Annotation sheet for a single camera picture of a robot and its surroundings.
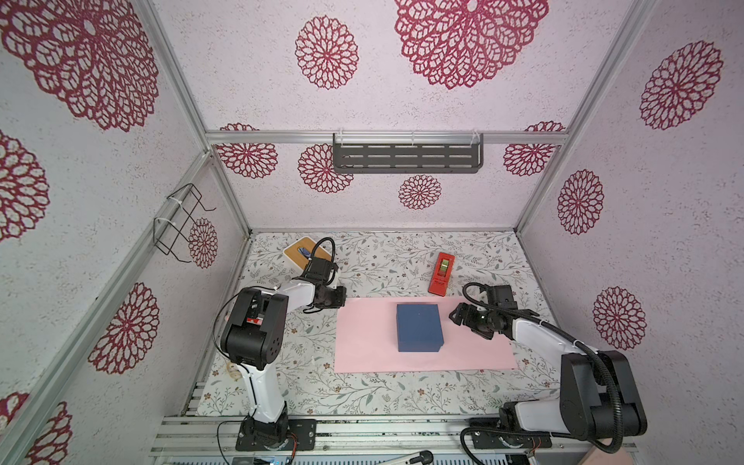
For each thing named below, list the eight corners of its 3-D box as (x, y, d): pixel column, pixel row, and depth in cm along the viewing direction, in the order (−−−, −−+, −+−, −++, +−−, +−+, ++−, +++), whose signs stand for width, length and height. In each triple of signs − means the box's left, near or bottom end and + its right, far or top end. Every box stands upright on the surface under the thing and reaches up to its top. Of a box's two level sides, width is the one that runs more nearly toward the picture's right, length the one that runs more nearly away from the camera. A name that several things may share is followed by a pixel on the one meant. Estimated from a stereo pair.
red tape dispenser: (427, 291, 104) (430, 280, 99) (436, 263, 113) (439, 251, 107) (444, 297, 103) (448, 286, 97) (452, 267, 111) (456, 255, 106)
